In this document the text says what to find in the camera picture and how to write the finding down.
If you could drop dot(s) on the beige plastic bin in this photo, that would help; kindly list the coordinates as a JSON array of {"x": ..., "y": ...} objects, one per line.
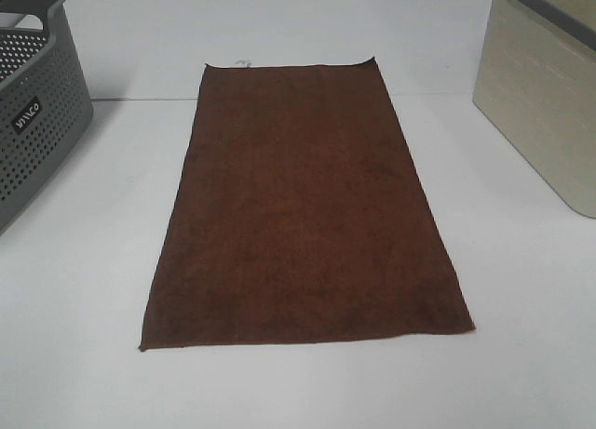
[{"x": 536, "y": 85}]

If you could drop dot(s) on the white towel label tag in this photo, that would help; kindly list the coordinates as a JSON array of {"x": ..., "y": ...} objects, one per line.
[{"x": 243, "y": 63}]

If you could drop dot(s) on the grey perforated plastic basket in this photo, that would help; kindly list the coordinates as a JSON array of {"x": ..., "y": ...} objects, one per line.
[{"x": 45, "y": 103}]

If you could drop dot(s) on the brown towel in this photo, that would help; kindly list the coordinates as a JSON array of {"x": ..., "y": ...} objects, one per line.
[{"x": 299, "y": 218}]

